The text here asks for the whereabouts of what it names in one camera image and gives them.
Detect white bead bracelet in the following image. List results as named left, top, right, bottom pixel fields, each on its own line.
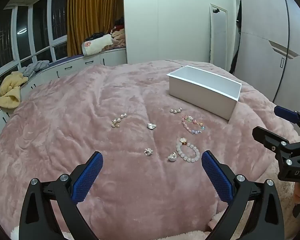
left=176, top=137, right=200, bottom=163

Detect white window seat cabinets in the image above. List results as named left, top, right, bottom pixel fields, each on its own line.
left=0, top=46, right=128, bottom=140

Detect white framed leaning mirror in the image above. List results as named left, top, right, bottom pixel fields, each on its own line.
left=209, top=3, right=228, bottom=67

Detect pile of beige red clothes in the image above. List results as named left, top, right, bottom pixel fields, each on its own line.
left=109, top=17, right=127, bottom=49

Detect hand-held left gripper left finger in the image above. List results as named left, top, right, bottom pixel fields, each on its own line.
left=19, top=151, right=104, bottom=240

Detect colourful bead bracelet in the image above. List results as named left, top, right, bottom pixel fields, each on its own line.
left=181, top=115, right=206, bottom=134

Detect golden yellow curtain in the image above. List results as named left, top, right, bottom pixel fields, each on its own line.
left=66, top=0, right=124, bottom=57

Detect grey clothes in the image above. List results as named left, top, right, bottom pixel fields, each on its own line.
left=22, top=60, right=51, bottom=78

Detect dark clothing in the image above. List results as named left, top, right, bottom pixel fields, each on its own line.
left=86, top=32, right=105, bottom=41

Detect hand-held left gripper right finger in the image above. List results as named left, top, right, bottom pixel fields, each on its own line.
left=201, top=150, right=284, bottom=240

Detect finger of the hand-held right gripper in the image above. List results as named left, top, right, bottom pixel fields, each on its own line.
left=274, top=105, right=300, bottom=140
left=252, top=126, right=300, bottom=157

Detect white plush pillow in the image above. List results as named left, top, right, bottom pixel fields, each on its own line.
left=81, top=34, right=114, bottom=56

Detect large bay window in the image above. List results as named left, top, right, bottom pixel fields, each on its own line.
left=0, top=0, right=69, bottom=83

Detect white box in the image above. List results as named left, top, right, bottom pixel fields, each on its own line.
left=166, top=65, right=242, bottom=123

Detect grey sliding door wardrobe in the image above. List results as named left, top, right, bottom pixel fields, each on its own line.
left=234, top=0, right=300, bottom=107

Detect pale yellow blanket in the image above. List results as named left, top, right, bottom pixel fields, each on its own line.
left=0, top=71, right=29, bottom=109

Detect pink fluffy blanket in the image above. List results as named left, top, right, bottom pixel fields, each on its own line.
left=0, top=59, right=300, bottom=238

